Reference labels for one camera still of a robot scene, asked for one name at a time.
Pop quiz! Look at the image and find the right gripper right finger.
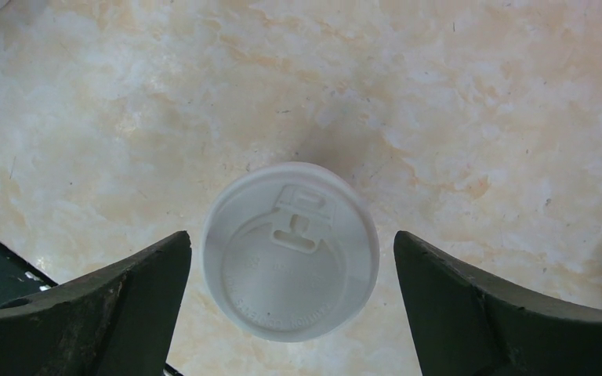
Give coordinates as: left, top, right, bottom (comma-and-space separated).
393, 231, 602, 375

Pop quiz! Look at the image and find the white plastic cup lid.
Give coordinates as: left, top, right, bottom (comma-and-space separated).
201, 162, 379, 342

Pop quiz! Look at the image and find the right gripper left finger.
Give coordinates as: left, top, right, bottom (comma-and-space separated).
0, 231, 192, 375

